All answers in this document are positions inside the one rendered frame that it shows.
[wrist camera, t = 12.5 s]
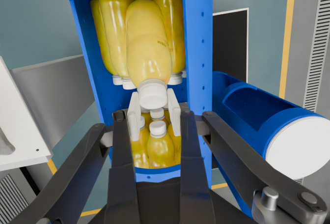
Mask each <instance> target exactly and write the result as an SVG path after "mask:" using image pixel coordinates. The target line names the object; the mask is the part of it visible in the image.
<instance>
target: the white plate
mask: <svg viewBox="0 0 330 224"><path fill-rule="evenodd" d="M329 159H330V121H329V120H327V119H325V118H323V117H319V116H308V117H303V118H300V119H297V120H295V121H293V122H291V123H289V124H287V125H286V126H284V127H283V128H282V129H281V130H279V131H278V132H277V133H276V134H275V136H274V137H273V138H272V140H271V141H270V143H269V145H268V147H267V150H266V154H265V160H266V161H267V162H268V163H269V164H270V165H271V166H272V167H273V168H275V169H276V170H278V171H280V172H281V173H283V174H285V175H286V176H288V177H290V178H291V179H298V178H302V177H305V176H308V175H310V174H312V173H314V172H316V171H317V170H319V169H320V168H321V167H322V166H323V165H325V164H326V163H327V161H328V160H329Z"/></svg>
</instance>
